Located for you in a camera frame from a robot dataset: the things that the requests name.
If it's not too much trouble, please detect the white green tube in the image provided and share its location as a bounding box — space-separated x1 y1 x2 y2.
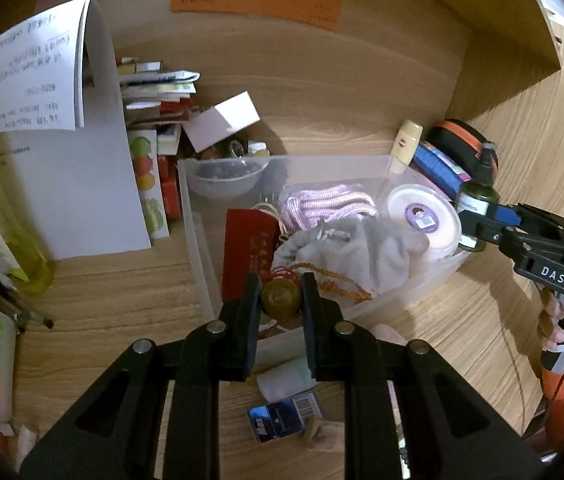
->
256 357 317 403

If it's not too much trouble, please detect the grey-white cloth pouch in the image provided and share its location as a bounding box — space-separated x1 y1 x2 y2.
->
271 217 430 301

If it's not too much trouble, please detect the dark green bottle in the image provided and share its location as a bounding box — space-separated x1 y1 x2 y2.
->
454 141 502 253

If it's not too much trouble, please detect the fruit printed card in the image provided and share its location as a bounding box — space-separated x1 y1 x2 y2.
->
126 129 170 238

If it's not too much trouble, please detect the white ceramic bowl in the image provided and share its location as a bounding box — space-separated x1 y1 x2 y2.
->
184 157 269 200

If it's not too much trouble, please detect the yellow-green spray bottle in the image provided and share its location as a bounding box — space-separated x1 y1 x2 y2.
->
0 60 57 295

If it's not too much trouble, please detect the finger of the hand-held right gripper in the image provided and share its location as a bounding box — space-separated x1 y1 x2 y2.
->
489 204 564 241
459 211 504 252

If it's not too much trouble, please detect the pink rope bundle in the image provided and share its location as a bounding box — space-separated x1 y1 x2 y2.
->
279 183 379 233

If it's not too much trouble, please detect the small white box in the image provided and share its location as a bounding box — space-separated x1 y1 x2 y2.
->
182 91 261 153

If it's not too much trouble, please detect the olive brown ball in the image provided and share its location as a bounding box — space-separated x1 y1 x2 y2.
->
260 277 305 320

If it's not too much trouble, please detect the wooden shelf board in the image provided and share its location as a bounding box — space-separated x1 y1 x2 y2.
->
377 0 563 68

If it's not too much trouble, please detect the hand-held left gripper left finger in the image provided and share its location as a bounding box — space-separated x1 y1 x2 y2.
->
19 272 263 480

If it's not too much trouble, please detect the wooden desktop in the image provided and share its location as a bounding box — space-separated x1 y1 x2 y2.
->
0 125 563 480

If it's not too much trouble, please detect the small blue box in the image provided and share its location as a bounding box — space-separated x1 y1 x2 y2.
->
246 391 325 445

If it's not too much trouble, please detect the folded white paper sheet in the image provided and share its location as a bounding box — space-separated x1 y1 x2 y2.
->
0 0 153 261

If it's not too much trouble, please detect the white round container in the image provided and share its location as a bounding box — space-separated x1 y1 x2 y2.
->
387 183 463 263

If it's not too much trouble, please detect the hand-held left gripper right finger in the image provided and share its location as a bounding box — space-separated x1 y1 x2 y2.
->
302 272 545 480

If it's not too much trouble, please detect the clear plastic storage bin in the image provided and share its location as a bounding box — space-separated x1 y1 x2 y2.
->
177 154 470 328

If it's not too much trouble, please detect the pale pink container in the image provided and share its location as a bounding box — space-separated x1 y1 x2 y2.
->
372 324 407 347

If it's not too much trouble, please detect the person's right hand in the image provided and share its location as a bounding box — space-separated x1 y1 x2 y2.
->
537 297 564 351

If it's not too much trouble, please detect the black metal clip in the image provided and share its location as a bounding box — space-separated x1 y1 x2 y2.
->
0 265 55 331

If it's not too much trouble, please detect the gold ribbon cord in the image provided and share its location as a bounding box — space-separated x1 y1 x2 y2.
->
289 260 370 306

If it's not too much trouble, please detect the stack of booklets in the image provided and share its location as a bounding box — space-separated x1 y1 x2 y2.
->
114 56 201 221

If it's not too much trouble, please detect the blue fabric pouch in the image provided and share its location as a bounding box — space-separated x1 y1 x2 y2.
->
412 141 473 198

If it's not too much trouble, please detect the black orange zipper case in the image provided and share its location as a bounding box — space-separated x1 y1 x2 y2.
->
427 119 500 186

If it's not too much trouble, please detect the small pale yellow bottle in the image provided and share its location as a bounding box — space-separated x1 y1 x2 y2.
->
389 119 424 175

